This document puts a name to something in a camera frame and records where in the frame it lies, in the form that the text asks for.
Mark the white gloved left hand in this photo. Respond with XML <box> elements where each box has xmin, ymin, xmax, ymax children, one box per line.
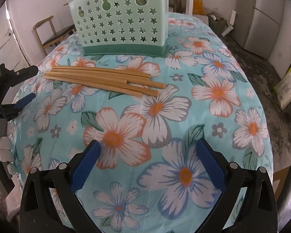
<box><xmin>0</xmin><ymin>136</ymin><xmax>16</xmax><ymax>176</ymax></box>

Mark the white door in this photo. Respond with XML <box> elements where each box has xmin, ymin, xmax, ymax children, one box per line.
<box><xmin>0</xmin><ymin>0</ymin><xmax>31</xmax><ymax>103</ymax></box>

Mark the wooden chair dark seat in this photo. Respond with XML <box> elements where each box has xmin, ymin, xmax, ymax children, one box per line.
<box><xmin>32</xmin><ymin>15</ymin><xmax>76</xmax><ymax>56</ymax></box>

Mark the mint green utensil basket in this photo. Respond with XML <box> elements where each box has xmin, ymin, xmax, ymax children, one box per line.
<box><xmin>68</xmin><ymin>0</ymin><xmax>169</xmax><ymax>57</ymax></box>

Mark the floral turquoise tablecloth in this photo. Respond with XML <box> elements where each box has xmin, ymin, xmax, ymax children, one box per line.
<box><xmin>13</xmin><ymin>13</ymin><xmax>273</xmax><ymax>232</ymax></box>

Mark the yellow plastic bag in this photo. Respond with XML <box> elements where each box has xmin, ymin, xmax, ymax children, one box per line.
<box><xmin>192</xmin><ymin>0</ymin><xmax>205</xmax><ymax>16</ymax></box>

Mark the grey refrigerator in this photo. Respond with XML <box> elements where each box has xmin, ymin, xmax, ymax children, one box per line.
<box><xmin>231</xmin><ymin>0</ymin><xmax>285</xmax><ymax>59</ymax></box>

